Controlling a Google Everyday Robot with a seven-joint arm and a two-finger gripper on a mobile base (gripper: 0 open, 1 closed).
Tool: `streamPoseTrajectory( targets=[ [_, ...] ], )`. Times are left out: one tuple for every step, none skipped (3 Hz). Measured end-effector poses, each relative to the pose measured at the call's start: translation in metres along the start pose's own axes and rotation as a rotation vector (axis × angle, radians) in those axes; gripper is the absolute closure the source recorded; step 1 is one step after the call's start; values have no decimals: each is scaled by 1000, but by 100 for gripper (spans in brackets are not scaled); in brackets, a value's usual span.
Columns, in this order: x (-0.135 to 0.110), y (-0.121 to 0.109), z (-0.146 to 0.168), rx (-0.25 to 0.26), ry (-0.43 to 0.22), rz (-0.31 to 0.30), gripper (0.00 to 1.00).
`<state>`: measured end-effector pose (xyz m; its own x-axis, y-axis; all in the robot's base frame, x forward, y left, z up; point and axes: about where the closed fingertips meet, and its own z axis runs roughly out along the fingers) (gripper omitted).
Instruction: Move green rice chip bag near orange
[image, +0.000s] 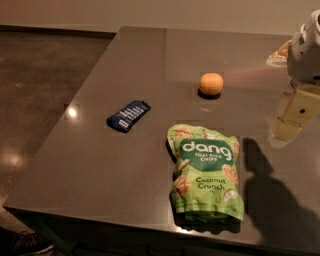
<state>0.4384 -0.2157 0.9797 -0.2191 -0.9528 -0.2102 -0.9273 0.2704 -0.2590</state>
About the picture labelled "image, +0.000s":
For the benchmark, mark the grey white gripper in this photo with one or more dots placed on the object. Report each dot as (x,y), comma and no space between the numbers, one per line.
(305,55)

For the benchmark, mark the green rice chip bag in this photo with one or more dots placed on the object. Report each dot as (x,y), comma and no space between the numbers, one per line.
(206,182)

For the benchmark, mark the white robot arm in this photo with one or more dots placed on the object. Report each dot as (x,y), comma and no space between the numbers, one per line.
(303,63)

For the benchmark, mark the orange fruit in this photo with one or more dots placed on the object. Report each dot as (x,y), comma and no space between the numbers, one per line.
(211,84)

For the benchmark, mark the blue snack bar wrapper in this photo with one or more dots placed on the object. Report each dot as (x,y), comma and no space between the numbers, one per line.
(124,119)

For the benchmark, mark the dark sneaker shoe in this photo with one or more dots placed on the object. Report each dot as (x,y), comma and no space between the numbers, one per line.
(13,243)

